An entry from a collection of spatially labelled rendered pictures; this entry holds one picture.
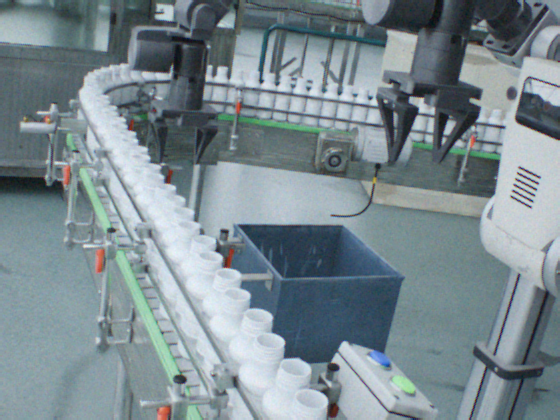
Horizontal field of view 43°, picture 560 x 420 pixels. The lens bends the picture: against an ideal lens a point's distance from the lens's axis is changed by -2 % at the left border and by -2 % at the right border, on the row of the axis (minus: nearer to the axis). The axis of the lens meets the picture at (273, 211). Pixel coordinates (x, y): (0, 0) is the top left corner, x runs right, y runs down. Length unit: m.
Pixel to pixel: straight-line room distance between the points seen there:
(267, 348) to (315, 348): 0.83
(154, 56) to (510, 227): 0.69
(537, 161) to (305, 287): 0.57
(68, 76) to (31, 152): 0.49
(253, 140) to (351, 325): 1.22
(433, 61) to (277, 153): 1.96
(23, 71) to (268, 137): 1.92
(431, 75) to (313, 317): 0.90
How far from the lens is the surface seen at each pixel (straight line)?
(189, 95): 1.20
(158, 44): 1.18
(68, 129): 2.04
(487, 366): 1.48
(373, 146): 2.64
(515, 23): 1.47
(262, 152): 2.76
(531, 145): 1.33
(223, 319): 0.97
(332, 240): 1.94
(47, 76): 4.31
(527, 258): 1.34
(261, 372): 0.88
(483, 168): 2.96
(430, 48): 0.84
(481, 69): 5.30
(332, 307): 1.64
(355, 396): 0.95
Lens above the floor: 1.60
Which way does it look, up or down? 20 degrees down
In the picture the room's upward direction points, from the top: 10 degrees clockwise
